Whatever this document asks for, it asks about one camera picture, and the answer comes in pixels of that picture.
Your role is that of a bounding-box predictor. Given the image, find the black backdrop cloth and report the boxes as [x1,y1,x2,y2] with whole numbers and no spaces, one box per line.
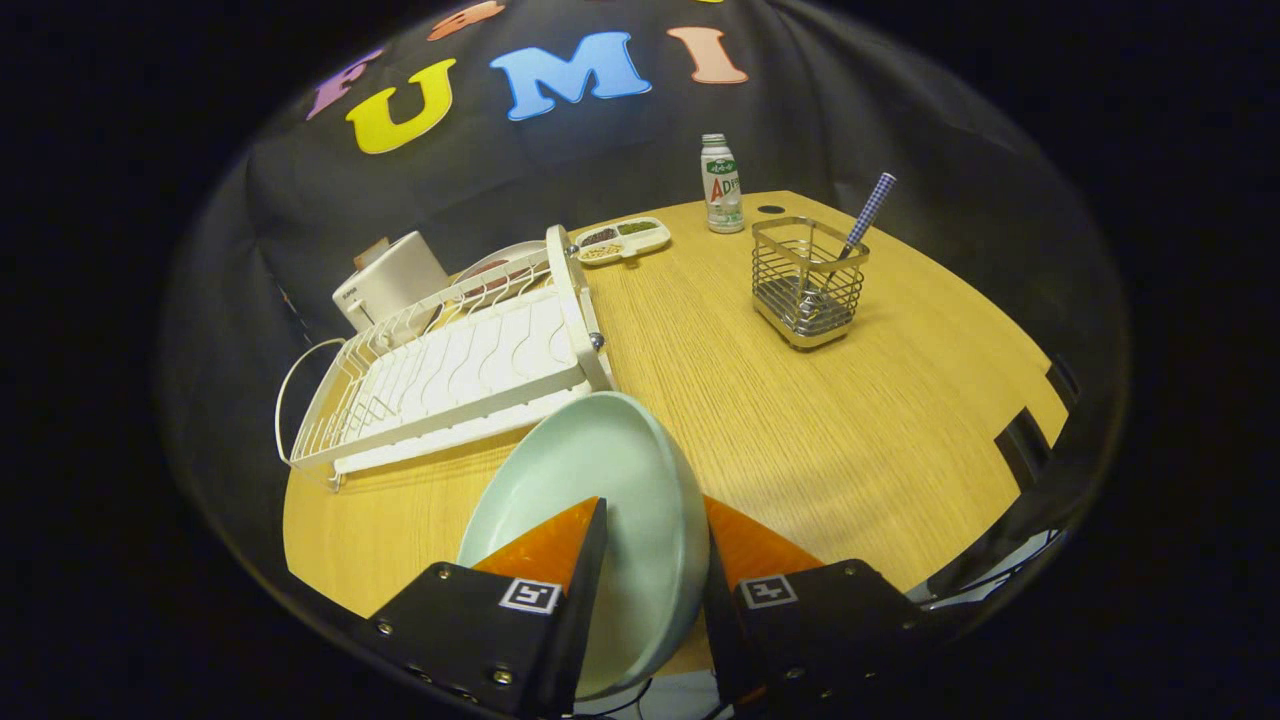
[160,0,1131,571]

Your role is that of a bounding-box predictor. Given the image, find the white drink bottle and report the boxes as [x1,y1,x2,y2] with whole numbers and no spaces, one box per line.
[700,133,747,235]

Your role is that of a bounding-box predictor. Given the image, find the white wire dish rack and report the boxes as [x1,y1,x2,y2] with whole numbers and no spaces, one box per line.
[275,224,617,494]

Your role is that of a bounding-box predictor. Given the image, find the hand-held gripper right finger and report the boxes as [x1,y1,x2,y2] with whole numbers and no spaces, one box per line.
[703,495,931,717]

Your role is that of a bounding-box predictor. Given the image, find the checkered handle metal spoon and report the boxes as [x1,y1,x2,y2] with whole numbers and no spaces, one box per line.
[800,172,898,323]

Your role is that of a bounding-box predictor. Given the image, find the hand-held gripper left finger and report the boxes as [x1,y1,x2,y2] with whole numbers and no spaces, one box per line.
[355,497,609,719]

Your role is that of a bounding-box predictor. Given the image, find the black chair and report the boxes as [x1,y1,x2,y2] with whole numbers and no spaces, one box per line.
[1044,354,1082,412]

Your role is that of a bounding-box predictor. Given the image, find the metal wire basket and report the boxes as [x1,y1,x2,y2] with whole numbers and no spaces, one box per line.
[750,216,872,352]

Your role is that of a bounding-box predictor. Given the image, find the white divided bean dish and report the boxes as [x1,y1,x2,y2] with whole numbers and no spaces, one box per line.
[573,216,673,268]

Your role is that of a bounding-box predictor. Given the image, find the small white round plate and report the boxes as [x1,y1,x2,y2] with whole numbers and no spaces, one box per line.
[454,240,550,293]

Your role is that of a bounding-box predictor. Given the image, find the white toaster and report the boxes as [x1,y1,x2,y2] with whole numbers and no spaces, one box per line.
[331,231,452,334]

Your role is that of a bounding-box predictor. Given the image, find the pale green plate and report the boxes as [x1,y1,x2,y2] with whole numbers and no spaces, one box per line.
[457,390,712,701]

